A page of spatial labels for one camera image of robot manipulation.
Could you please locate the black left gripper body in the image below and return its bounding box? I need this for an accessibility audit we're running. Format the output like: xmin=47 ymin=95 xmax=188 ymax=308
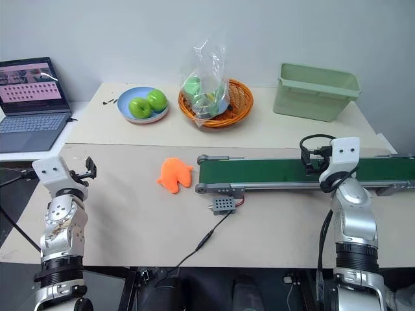
xmin=68 ymin=170 xmax=90 ymax=187

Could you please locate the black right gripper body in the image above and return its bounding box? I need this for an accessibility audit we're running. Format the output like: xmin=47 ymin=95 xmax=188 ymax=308
xmin=301 ymin=145 xmax=333 ymax=173

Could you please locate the green conveyor belt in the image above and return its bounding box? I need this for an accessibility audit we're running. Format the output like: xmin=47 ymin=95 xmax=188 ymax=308
xmin=194 ymin=154 xmax=415 ymax=197

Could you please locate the light green plastic bin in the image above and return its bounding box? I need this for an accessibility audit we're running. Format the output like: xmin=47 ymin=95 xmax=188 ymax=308
xmin=272 ymin=63 xmax=361 ymax=123

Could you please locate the green apple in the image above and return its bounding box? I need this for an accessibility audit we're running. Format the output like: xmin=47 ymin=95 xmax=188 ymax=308
xmin=145 ymin=89 xmax=169 ymax=113
xmin=128 ymin=97 xmax=153 ymax=119

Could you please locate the light blue bowl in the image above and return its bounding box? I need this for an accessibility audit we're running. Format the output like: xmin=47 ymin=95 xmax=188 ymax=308
xmin=117 ymin=86 xmax=171 ymax=125

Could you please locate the orange plush toy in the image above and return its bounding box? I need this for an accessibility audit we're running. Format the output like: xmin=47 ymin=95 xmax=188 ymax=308
xmin=156 ymin=156 xmax=195 ymax=196

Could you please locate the dark grey laptop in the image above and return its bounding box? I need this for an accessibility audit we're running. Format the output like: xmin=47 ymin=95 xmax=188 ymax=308
xmin=0 ymin=57 xmax=73 ymax=154

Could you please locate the grey perforated control box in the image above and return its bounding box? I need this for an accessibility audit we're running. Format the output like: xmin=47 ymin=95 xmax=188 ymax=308
xmin=208 ymin=196 xmax=240 ymax=217

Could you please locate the orange woven basket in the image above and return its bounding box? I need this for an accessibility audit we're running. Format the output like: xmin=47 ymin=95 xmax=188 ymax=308
xmin=178 ymin=78 xmax=254 ymax=130

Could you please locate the clear plastic bag with items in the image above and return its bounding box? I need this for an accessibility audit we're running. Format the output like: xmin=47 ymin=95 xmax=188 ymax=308
xmin=178 ymin=38 xmax=230 ymax=128

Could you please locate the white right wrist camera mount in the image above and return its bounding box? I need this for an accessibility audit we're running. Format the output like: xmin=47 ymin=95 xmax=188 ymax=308
xmin=318 ymin=136 xmax=361 ymax=186

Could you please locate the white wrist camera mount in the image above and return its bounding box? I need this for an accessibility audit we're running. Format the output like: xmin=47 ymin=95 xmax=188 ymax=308
xmin=31 ymin=156 xmax=89 ymax=196
xmin=318 ymin=136 xmax=361 ymax=186

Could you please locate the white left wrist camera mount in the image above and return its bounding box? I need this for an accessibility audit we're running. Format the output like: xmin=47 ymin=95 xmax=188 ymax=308
xmin=31 ymin=156 xmax=89 ymax=196

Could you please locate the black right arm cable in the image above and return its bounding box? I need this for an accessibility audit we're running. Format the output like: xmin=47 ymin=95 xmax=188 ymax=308
xmin=299 ymin=133 xmax=355 ymax=282

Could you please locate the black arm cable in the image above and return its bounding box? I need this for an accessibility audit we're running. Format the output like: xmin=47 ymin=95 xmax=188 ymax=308
xmin=0 ymin=170 xmax=43 ymax=254
xmin=299 ymin=133 xmax=355 ymax=282

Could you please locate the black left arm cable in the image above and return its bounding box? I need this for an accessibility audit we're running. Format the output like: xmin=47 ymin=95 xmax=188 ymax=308
xmin=0 ymin=170 xmax=43 ymax=254

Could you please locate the black metal frame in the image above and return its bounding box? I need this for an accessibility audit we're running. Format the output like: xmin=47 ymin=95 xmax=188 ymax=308
xmin=83 ymin=266 xmax=153 ymax=311

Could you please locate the black control box cable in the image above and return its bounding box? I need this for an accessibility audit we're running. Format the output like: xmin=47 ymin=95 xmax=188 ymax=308
xmin=174 ymin=209 xmax=236 ymax=270

